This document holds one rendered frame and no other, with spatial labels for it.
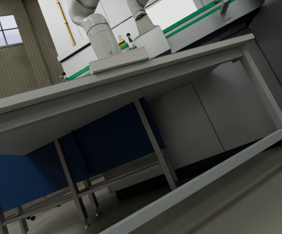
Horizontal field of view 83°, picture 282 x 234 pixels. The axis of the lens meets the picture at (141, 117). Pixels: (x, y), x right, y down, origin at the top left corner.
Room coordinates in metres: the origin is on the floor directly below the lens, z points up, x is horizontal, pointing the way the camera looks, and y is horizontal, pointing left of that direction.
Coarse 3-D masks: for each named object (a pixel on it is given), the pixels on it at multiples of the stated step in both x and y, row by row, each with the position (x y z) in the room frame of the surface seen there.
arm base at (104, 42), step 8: (104, 24) 0.66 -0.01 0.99; (88, 32) 0.66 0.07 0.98; (96, 32) 0.65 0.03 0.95; (104, 32) 0.65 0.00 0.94; (112, 32) 0.68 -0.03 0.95; (96, 40) 0.65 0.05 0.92; (104, 40) 0.65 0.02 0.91; (112, 40) 0.66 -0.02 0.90; (96, 48) 0.67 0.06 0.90; (104, 48) 0.65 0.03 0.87; (112, 48) 0.66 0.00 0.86; (120, 48) 0.70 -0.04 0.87; (96, 56) 0.70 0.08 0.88; (104, 56) 0.66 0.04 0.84
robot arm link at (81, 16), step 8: (72, 0) 0.65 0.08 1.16; (72, 8) 0.68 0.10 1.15; (80, 8) 0.67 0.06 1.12; (88, 8) 0.67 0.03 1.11; (72, 16) 0.70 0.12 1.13; (80, 16) 0.70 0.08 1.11; (88, 16) 0.65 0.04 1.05; (96, 16) 0.64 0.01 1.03; (80, 24) 0.68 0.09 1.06; (88, 24) 0.65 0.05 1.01; (96, 24) 0.64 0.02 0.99
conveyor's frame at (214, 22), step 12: (240, 0) 0.99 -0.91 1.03; (252, 0) 0.97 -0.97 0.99; (264, 0) 0.96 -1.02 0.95; (216, 12) 1.02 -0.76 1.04; (228, 12) 1.01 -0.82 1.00; (240, 12) 0.99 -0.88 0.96; (252, 12) 1.08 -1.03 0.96; (192, 24) 1.06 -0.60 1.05; (204, 24) 1.04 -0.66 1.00; (216, 24) 1.03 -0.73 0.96; (228, 24) 1.12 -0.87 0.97; (240, 24) 1.10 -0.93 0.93; (180, 36) 1.08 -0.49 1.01; (192, 36) 1.07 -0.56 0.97; (204, 36) 1.05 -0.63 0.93; (216, 36) 1.14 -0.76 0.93; (180, 48) 1.09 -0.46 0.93
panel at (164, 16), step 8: (168, 0) 1.24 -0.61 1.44; (176, 0) 1.23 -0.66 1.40; (184, 0) 1.22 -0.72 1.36; (152, 8) 1.28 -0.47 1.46; (160, 8) 1.26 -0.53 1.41; (168, 8) 1.25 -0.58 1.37; (176, 8) 1.24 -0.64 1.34; (184, 8) 1.23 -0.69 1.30; (192, 8) 1.21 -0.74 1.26; (152, 16) 1.28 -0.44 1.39; (160, 16) 1.27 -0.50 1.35; (168, 16) 1.26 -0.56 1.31; (176, 16) 1.24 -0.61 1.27; (184, 16) 1.23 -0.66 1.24; (160, 24) 1.27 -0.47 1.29; (168, 24) 1.26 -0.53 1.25
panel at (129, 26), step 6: (192, 0) 1.20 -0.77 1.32; (150, 6) 1.27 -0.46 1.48; (132, 18) 1.31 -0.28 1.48; (120, 24) 1.34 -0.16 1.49; (126, 24) 1.33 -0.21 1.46; (132, 24) 1.32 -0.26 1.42; (114, 30) 1.36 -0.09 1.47; (120, 30) 1.35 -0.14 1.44; (126, 30) 1.33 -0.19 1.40; (132, 30) 1.32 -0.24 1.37; (126, 36) 1.34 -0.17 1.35; (132, 36) 1.33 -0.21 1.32; (126, 42) 1.34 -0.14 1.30
